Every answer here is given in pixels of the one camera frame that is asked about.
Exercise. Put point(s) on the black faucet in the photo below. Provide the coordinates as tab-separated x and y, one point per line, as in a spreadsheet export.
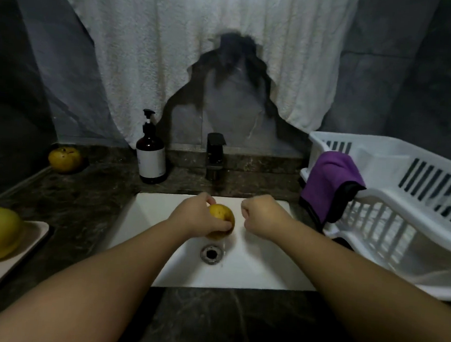
216	151

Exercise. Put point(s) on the white sink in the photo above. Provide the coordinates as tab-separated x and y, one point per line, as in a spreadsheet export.
273	265

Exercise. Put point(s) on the group of yellow apples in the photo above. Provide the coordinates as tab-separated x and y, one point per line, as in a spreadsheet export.
64	159

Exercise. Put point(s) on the dark soap pump bottle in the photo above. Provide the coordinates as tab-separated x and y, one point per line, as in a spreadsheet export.
151	156

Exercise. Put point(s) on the person's left forearm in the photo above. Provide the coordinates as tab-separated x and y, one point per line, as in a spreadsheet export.
71	289

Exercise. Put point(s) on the white plastic basket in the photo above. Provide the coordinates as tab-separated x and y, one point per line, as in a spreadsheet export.
415	213

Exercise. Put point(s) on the purple cloth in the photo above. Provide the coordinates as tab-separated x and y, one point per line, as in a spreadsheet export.
329	184

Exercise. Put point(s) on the person's right forearm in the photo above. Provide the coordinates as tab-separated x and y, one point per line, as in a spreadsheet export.
371	295

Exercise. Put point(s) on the metal sink drain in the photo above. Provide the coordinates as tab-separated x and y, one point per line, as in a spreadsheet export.
213	254

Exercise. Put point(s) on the person's right hand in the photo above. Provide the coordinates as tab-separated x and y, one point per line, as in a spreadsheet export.
267	216

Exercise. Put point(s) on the beige plastic tray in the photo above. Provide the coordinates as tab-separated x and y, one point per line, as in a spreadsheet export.
27	251

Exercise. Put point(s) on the white hanging towel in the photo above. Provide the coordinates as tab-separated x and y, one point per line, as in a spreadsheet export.
141	55

